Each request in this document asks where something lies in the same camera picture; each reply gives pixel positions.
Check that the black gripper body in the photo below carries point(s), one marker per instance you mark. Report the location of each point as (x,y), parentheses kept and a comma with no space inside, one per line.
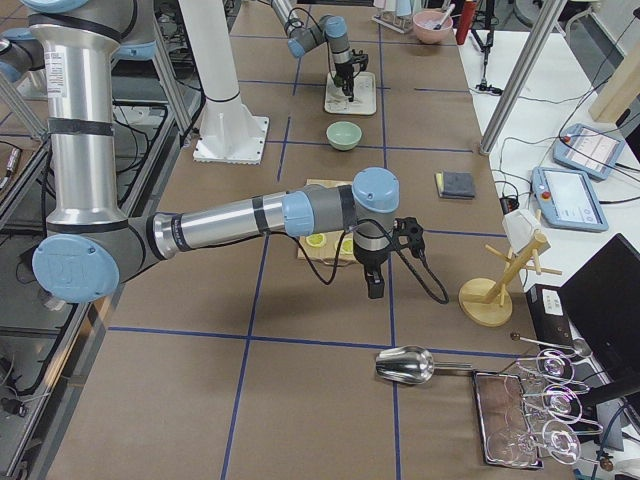
(343,73)
(369,259)

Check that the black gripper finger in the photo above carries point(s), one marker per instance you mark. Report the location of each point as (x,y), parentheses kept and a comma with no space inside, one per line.
(375,284)
(348,89)

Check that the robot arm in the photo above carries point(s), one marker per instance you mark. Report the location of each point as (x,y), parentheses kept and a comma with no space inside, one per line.
(91,246)
(304,33)

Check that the light green bowl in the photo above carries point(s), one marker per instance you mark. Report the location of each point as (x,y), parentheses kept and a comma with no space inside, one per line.
(343,135)

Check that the pink bowl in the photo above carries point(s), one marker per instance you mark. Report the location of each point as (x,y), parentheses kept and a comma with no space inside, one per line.
(429,28)

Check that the white bear tray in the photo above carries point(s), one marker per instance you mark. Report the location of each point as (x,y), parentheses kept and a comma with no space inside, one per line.
(364,102)

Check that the front lemon slice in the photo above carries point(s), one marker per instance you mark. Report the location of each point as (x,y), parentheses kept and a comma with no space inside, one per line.
(347,246)

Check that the bamboo cutting board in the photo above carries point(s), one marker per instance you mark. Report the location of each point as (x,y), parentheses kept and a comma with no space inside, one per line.
(326,254)

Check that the grey cloth on sponge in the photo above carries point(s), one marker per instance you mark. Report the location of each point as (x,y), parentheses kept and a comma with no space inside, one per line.
(455,185)

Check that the steel scoop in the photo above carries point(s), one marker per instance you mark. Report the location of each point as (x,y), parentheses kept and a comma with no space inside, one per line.
(414,365)

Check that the wooden mug tree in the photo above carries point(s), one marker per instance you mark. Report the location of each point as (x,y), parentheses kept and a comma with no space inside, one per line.
(487,302)

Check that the white paper cup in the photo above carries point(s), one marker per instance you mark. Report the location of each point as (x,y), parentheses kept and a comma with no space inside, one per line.
(519,226)

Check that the black tripod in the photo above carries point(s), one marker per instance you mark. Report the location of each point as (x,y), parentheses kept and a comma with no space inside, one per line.
(485,47)

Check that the near teach pendant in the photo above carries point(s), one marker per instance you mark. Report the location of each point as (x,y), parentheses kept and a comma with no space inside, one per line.
(567,199)

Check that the teach pendant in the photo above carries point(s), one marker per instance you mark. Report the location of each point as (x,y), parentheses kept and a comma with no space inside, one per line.
(583,148)
(567,199)

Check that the black box with label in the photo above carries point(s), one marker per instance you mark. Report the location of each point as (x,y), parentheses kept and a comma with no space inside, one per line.
(551,324)

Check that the wine glass far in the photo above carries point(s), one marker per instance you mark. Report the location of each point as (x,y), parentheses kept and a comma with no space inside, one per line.
(549,366)

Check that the wine glass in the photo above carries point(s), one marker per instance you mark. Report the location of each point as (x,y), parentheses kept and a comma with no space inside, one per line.
(519,447)
(553,402)
(549,366)

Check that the far teach pendant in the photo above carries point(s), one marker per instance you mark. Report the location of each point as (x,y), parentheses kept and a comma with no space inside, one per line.
(583,148)

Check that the dark metal tray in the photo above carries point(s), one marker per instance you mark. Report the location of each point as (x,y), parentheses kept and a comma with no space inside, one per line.
(498,400)

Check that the black monitor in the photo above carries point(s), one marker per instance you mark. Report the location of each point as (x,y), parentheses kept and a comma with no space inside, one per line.
(602,301)

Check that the wine glass near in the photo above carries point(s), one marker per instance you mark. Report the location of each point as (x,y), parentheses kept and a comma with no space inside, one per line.
(519,447)

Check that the wine glass middle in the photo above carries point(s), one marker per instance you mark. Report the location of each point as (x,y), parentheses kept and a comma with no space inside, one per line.
(553,402)

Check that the wooden plank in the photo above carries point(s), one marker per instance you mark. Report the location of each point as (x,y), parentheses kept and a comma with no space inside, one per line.
(620,90)

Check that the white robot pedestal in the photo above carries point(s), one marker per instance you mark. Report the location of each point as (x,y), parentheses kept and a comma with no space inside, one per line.
(228,131)

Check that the aluminium frame post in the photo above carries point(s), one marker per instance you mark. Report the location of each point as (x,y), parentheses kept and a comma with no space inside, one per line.
(532,48)

